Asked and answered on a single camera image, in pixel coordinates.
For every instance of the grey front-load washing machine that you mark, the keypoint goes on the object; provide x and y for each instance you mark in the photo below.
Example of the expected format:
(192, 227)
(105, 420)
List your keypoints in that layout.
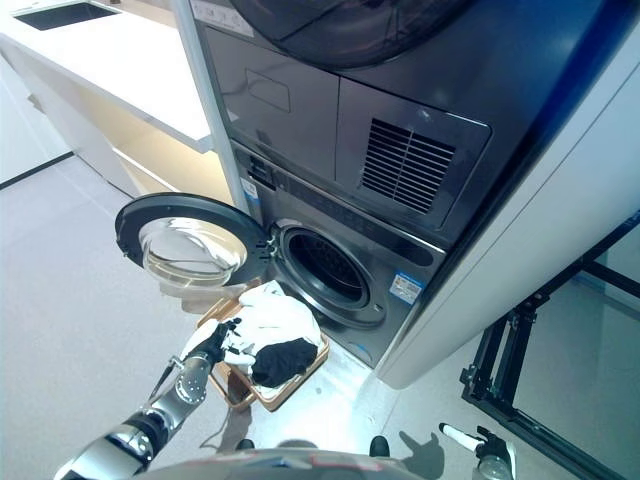
(350, 235)

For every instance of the black metal frame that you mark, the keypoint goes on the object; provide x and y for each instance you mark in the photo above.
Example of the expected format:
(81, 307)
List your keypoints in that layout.
(500, 350)

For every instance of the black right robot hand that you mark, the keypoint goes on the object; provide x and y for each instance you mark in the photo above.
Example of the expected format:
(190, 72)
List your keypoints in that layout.
(492, 445)

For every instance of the black right robot foot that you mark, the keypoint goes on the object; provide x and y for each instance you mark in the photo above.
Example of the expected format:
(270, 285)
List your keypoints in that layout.
(380, 446)

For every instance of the white appliance enclosure panel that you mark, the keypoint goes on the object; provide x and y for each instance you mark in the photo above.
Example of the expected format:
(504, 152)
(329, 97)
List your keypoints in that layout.
(500, 275)

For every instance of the dryer vent grille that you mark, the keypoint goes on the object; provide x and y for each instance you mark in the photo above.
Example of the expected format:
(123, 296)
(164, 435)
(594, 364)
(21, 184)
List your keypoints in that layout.
(407, 167)

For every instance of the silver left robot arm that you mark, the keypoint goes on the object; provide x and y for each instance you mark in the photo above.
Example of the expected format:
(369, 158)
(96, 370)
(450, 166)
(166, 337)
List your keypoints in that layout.
(187, 387)

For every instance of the black robot foot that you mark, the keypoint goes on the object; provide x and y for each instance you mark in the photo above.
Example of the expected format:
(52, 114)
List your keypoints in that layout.
(245, 444)
(380, 446)

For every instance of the grey robot torso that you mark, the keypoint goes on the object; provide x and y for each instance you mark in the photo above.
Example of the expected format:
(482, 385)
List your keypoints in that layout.
(280, 465)

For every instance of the blue energy label sticker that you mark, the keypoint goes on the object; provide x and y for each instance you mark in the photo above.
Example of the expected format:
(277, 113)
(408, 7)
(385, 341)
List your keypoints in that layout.
(407, 287)

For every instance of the round glass washer door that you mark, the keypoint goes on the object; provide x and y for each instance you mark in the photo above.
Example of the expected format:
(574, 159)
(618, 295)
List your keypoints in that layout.
(190, 250)

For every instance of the white counter cabinet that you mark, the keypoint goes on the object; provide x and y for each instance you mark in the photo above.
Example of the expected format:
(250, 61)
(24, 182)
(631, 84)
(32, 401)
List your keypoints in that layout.
(100, 65)

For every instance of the white clothes heap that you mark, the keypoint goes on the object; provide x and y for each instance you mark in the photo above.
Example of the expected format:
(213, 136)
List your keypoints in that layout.
(280, 312)

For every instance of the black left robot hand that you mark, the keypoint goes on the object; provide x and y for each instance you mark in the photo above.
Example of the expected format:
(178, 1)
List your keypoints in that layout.
(220, 339)

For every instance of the brown wicker laundry basket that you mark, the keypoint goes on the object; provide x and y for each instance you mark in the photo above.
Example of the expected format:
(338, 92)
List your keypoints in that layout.
(280, 395)

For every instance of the black garment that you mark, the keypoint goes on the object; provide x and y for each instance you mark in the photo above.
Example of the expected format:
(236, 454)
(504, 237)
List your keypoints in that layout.
(282, 360)

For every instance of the dark recessed sink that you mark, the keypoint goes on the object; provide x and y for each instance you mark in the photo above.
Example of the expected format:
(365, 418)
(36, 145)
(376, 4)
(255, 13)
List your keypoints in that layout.
(65, 12)

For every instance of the black left robot foot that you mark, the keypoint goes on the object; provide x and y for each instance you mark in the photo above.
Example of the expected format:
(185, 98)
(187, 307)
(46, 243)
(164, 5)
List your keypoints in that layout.
(245, 444)

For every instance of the small blue washer sticker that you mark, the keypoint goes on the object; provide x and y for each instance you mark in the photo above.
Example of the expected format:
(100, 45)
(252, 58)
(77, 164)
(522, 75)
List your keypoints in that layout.
(250, 194)

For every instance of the pale grey vertical post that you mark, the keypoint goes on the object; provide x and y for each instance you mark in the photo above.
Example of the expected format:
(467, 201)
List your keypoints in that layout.
(215, 110)

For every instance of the grey stacked dryer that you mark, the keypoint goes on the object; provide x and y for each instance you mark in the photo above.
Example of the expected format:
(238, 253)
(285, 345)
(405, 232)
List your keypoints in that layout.
(310, 100)

